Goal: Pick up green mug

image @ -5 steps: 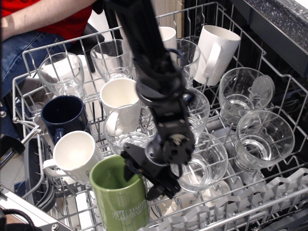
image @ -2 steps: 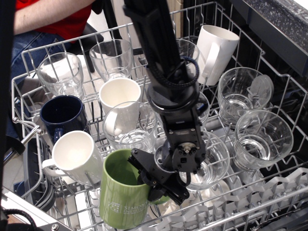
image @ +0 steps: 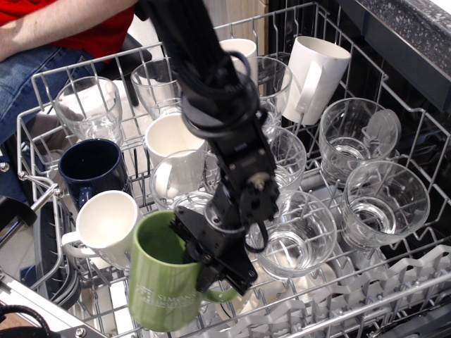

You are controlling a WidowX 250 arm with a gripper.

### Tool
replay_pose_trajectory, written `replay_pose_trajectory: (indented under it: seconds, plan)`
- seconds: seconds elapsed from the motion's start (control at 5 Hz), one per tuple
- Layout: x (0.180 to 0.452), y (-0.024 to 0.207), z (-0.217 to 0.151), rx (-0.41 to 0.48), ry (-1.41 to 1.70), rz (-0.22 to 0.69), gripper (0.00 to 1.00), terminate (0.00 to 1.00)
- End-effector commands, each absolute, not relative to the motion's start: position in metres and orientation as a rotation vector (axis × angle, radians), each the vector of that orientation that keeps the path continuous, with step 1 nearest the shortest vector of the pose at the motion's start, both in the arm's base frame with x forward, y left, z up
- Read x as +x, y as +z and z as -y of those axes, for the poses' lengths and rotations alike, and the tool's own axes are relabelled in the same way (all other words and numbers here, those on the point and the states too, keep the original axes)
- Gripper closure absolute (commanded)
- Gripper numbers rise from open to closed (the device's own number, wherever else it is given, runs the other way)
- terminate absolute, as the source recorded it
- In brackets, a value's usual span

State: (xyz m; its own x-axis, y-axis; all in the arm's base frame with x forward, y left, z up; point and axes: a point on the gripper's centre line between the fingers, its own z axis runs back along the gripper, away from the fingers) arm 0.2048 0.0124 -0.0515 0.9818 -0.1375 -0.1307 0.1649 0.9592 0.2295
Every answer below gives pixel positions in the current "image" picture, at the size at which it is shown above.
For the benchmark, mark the clear glass centre middle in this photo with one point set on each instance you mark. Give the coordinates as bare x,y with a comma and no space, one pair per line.
290,157

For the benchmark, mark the clear glass right back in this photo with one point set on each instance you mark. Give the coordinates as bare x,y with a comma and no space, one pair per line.
353,132

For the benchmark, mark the clear glass centre front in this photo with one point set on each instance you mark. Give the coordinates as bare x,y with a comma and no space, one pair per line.
186,178

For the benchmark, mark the clear glass back left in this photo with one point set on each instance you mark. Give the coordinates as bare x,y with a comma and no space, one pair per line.
90,107

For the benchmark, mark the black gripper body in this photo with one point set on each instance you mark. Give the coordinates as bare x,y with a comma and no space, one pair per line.
222,229

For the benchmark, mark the clear glass right front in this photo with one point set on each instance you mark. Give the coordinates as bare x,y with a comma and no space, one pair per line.
382,203

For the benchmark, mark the clear glass front middle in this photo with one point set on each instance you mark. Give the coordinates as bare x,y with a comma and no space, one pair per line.
301,236

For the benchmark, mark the red shirt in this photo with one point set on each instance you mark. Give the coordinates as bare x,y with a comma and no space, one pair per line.
99,40

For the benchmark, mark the white mug front left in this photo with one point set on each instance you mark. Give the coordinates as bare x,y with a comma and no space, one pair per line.
104,229

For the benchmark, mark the green ceramic mug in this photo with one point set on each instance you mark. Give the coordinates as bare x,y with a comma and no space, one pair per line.
162,288

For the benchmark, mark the dark speckled countertop edge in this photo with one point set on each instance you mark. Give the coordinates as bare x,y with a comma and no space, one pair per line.
414,37

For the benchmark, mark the white mug centre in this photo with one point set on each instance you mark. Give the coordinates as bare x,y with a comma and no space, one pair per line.
168,135

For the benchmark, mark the person forearm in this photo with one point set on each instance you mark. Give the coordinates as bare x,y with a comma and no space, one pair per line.
54,22

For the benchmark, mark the grey plastic tine row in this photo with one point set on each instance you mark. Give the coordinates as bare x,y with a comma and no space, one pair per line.
336,308

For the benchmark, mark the tall clear glass back centre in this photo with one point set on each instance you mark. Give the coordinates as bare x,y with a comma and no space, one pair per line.
274,79

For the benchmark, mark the dark blue mug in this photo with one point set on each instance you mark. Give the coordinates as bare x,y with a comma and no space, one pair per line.
91,167

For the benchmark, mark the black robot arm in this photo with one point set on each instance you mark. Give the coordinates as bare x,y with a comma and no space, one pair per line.
222,106

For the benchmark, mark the white mug back right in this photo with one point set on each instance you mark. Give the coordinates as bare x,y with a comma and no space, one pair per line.
317,67

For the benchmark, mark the blue jeans leg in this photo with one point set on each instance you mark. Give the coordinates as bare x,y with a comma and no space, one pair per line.
19,93

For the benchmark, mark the tall white mug back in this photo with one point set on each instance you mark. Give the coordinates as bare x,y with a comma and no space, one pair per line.
247,48

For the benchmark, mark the metal wire dishwasher rack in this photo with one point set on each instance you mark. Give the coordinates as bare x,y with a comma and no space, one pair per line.
424,149

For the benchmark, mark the black chair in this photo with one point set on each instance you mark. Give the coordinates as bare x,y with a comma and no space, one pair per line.
134,51

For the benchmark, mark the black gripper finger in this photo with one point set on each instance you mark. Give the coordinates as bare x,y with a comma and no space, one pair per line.
208,275
193,253

